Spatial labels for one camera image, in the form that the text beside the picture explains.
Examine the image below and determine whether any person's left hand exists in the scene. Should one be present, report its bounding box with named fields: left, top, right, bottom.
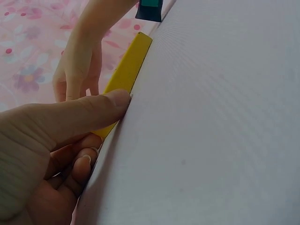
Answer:
left=0, top=89, right=131, bottom=225

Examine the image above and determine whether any person's right hand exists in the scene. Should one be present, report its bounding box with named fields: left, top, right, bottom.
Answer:
left=52, top=0, right=139, bottom=103

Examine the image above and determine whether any yellow bar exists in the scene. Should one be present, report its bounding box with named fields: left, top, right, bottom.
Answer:
left=90, top=32, right=153, bottom=139

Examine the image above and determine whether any black wrist band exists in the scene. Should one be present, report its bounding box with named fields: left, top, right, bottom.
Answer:
left=135, top=0, right=164, bottom=23

